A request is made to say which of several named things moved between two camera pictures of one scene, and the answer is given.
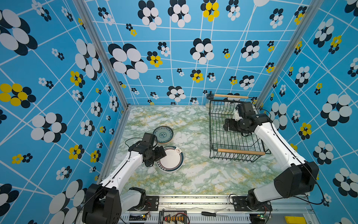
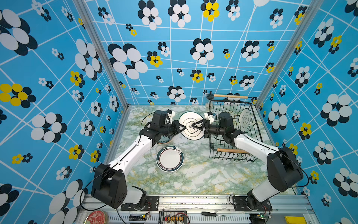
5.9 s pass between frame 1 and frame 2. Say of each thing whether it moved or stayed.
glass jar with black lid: stayed
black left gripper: moved
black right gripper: moved
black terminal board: stayed
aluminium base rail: stayed
